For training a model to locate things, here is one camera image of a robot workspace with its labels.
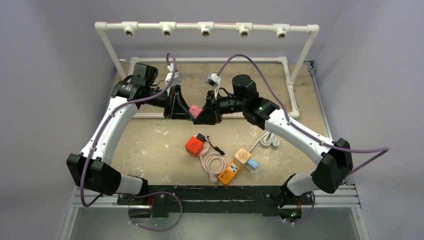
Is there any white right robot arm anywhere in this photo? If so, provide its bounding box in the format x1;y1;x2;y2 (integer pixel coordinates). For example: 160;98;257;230
193;74;353;204

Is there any white PVC pipe frame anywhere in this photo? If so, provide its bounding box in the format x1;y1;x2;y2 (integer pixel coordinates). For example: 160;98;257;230
94;21;321;120

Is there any pink square charger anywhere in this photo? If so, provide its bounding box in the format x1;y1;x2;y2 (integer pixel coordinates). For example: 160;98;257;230
188;105;203;119

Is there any black charger adapter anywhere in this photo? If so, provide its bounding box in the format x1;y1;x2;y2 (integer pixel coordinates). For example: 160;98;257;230
196;133;225;156

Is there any red cube socket adapter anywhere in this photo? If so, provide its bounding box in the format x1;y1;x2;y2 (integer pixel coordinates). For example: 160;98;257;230
184;136;204;158

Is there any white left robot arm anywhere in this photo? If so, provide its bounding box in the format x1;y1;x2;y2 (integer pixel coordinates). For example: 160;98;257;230
66;62;179;205

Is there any blue square charger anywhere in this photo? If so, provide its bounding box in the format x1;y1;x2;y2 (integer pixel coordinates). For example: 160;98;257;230
246;158;259;171

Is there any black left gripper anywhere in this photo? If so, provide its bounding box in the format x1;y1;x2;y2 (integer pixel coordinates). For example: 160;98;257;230
144;84;195;120

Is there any beige cube socket adapter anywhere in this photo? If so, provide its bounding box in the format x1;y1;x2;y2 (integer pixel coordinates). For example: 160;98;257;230
233;148;251;166

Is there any orange power strip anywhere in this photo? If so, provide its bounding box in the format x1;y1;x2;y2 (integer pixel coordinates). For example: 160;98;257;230
217;131;281;186

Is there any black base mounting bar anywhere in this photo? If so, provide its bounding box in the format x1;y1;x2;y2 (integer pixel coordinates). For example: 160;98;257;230
117;185;313;220

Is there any aluminium rail frame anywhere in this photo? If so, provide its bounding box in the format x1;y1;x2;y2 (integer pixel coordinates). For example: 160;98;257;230
60;59;369;240

